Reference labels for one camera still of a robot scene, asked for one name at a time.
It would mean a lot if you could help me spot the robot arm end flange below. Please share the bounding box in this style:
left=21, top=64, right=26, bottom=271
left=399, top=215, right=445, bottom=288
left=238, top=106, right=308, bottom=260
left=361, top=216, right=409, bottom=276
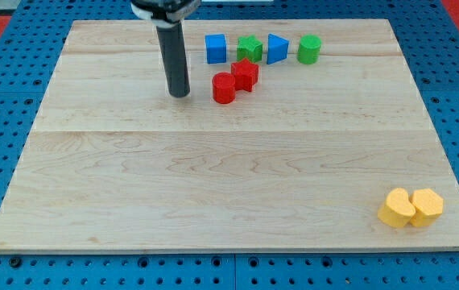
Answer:
left=130, top=0, right=201, bottom=28

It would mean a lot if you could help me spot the red cylinder block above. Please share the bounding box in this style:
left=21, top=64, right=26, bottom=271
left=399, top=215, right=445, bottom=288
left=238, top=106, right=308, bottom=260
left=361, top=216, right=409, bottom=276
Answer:
left=212, top=72, right=236, bottom=104

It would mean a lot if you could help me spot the red star block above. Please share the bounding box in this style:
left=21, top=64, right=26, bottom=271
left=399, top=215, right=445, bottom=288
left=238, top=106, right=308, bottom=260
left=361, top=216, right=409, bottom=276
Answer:
left=231, top=58, right=259, bottom=92

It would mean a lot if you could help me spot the light wooden board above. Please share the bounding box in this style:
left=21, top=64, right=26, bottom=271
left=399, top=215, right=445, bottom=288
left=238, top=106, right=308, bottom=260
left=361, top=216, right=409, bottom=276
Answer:
left=0, top=19, right=459, bottom=255

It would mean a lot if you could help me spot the blue cube block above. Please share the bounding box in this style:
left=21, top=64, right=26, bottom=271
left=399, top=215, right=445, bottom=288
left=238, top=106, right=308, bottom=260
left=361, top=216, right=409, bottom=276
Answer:
left=205, top=34, right=227, bottom=64

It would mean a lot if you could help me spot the green star block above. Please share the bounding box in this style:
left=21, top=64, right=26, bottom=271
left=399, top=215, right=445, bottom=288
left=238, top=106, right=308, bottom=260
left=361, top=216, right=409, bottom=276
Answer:
left=237, top=35, right=263, bottom=63

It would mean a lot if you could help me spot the blue triangle block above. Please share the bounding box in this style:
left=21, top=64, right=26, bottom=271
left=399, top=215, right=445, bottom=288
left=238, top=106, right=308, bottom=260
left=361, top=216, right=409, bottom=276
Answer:
left=267, top=34, right=290, bottom=64

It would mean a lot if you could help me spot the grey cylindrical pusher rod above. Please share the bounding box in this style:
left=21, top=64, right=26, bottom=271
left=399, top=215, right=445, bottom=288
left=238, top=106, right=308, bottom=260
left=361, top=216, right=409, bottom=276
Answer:
left=156, top=23, right=190, bottom=98

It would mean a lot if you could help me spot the green cylinder block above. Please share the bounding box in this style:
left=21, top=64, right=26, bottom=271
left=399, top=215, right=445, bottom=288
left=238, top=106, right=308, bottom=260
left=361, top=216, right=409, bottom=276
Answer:
left=297, top=34, right=322, bottom=64

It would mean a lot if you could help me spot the yellow heart block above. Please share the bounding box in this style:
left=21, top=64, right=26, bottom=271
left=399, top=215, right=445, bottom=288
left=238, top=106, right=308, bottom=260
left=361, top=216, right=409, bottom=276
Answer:
left=377, top=188, right=416, bottom=228

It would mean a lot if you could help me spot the yellow hexagon block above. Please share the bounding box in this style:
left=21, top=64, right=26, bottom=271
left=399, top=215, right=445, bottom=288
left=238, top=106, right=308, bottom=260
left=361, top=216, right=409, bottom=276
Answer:
left=409, top=188, right=444, bottom=227

